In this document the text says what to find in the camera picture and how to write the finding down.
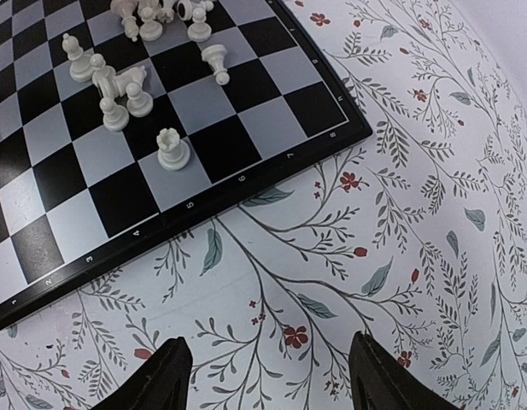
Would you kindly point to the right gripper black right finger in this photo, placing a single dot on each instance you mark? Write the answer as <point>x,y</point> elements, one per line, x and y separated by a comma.
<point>378,381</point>

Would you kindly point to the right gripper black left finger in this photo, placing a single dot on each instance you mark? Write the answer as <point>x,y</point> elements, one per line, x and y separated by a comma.
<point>162,382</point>

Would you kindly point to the white rook chess piece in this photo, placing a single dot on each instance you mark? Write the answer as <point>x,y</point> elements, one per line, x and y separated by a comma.
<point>173,152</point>

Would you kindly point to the white knight chess piece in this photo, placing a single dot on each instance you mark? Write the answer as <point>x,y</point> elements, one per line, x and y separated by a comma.
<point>115,86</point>

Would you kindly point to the white pawn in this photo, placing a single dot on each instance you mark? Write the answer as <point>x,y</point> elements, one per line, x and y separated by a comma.
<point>214,56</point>

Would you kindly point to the floral patterned table mat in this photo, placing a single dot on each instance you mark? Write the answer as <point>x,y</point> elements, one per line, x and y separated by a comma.
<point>416,235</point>

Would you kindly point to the black and white chessboard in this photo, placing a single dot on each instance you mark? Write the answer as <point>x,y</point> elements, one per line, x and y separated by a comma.
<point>77,199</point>

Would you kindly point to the white piece showing black base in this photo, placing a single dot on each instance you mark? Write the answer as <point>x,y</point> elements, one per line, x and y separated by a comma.
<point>184,8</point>

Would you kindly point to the white queen lying down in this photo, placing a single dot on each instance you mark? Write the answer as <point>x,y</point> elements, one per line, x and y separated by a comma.
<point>125,10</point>

